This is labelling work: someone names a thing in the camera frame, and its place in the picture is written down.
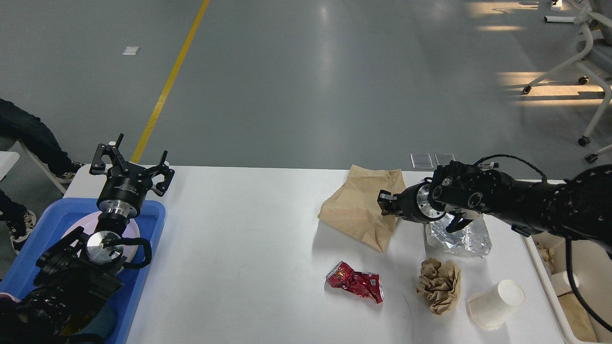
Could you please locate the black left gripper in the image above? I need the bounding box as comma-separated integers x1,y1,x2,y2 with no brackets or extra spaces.
89,133,175,218

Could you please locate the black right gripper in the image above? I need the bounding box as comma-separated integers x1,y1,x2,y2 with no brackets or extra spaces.
377,183,438,224

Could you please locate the brown paper bag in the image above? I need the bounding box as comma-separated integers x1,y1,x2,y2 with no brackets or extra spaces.
318,165,406,252

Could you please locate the pink plate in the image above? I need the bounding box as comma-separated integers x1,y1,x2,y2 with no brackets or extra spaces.
62,211,140,263

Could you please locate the dark green cup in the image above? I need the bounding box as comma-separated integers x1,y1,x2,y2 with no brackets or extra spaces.
61,306,117,344

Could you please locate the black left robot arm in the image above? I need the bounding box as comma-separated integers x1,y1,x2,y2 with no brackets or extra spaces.
1,134,175,344

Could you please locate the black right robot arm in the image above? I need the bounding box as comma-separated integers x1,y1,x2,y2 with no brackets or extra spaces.
377,157,612,273

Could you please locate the blue plastic tray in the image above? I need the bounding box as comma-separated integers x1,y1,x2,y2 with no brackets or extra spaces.
0,198,166,344

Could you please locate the crumpled red foil wrapper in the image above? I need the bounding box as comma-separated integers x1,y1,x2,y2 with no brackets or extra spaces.
326,261,384,303

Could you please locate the aluminium foil tray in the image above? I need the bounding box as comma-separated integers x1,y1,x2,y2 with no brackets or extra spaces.
424,209,492,258

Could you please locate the crumpled brown paper ball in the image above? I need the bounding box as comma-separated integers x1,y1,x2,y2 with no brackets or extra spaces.
416,257,461,316

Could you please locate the white paper cup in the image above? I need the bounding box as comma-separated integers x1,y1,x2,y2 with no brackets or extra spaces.
466,279,526,330

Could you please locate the pink cup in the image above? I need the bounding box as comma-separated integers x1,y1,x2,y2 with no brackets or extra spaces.
0,292,20,303

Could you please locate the white cup in bin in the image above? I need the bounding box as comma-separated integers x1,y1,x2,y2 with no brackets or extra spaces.
549,271,573,297

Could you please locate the white plastic bin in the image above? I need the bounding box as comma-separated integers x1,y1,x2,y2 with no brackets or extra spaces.
522,233,612,344

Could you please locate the crumpled paper in bin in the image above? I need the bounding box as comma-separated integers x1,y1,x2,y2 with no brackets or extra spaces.
535,242,598,344

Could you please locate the white office chair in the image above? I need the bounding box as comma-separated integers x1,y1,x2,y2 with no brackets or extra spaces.
522,0,612,146

